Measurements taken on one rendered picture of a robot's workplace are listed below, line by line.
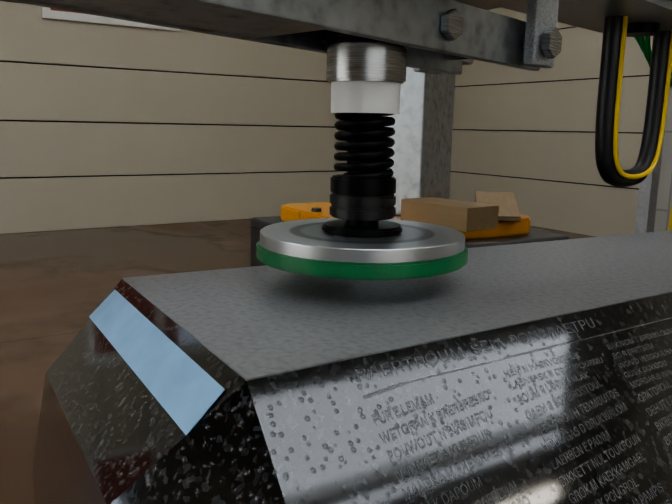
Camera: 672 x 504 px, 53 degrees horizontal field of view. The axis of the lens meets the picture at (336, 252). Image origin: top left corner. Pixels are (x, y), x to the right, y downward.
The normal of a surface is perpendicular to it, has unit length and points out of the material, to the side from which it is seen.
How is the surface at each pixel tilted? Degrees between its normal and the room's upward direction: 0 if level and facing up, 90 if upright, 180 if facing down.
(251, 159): 90
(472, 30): 90
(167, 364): 44
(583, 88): 90
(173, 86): 90
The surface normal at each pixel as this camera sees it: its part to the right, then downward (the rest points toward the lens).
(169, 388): -0.58, -0.65
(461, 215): -0.79, 0.10
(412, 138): -0.51, 0.15
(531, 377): 0.40, -0.58
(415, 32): 0.70, 0.14
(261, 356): 0.02, -0.98
